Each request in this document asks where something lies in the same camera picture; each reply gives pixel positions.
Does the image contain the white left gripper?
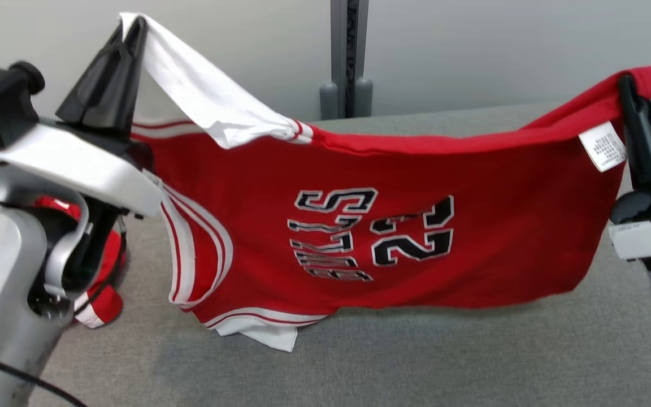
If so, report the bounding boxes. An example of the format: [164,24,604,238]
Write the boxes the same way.
[0,17,166,219]

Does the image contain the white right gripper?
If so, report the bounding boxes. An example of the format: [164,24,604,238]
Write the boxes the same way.
[609,73,651,261]

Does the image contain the red shorts with white bands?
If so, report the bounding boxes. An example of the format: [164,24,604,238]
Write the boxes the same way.
[33,195,129,329]

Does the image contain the red basketball jersey number 22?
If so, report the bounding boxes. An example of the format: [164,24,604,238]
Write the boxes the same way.
[119,12,651,353]

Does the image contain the grey rounded post cap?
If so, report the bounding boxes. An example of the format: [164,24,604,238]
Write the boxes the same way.
[319,82,338,120]
[355,77,374,118]

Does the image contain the grey metal partition post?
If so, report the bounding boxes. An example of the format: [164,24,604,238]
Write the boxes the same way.
[330,0,370,119]

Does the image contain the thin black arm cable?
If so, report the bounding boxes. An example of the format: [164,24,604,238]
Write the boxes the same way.
[0,344,89,407]

